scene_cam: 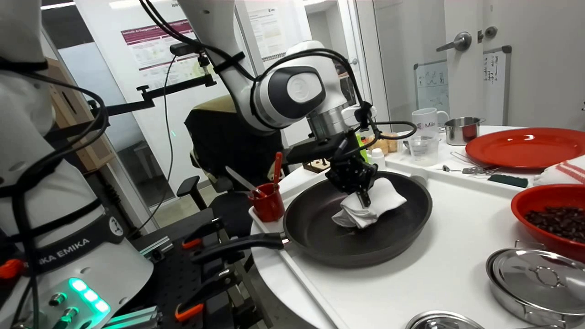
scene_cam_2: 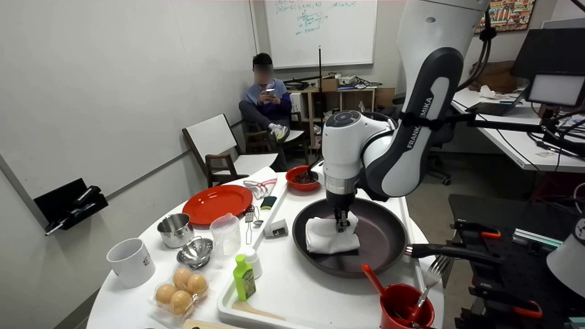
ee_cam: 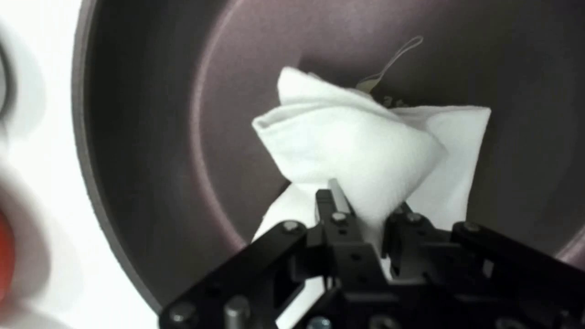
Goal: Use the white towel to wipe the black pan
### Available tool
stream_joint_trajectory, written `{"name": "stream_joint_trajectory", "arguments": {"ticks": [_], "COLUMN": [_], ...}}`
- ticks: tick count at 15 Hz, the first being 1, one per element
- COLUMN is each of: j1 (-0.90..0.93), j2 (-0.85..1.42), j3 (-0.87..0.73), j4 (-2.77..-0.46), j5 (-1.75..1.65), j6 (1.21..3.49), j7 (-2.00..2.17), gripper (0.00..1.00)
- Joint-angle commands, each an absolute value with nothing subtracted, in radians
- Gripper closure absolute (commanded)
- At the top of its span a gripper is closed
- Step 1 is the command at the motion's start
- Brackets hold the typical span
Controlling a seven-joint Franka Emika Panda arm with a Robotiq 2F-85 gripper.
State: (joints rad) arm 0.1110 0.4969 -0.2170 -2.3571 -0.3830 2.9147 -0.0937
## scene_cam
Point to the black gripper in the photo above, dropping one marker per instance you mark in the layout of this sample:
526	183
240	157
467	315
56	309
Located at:
350	176

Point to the plain white towel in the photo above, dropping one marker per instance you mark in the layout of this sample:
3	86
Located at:
385	198

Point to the black frying pan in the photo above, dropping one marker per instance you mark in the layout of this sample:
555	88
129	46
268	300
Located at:
317	230

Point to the red striped white towel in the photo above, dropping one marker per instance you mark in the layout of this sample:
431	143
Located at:
568	170

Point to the small white bottle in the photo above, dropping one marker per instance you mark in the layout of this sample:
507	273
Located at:
379	159

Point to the green bottle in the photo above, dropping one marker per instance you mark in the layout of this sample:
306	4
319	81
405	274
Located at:
367	146

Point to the clear glass cup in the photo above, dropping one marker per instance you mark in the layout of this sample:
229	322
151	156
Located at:
425	146

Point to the white mug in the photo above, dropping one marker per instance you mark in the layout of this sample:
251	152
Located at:
429	119

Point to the deep steel bowl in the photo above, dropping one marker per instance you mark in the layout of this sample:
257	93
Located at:
462	130

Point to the black swivel chair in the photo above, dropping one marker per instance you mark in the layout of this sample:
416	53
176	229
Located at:
226	139

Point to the red plate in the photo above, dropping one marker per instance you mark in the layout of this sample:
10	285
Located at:
524	146

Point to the white paper sheet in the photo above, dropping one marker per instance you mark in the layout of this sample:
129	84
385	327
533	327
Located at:
496	79

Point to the red bowl of beans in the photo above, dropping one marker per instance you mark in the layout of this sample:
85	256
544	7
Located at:
555	219

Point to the black robot table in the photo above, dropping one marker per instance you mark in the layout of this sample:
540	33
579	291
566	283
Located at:
184	274

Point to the silver door lock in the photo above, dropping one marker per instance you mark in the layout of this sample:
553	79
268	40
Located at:
487	33

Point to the white poster maroon header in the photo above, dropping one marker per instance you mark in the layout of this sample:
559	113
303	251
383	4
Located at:
158	46

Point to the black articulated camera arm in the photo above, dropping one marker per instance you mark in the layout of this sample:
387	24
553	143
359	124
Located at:
158	92

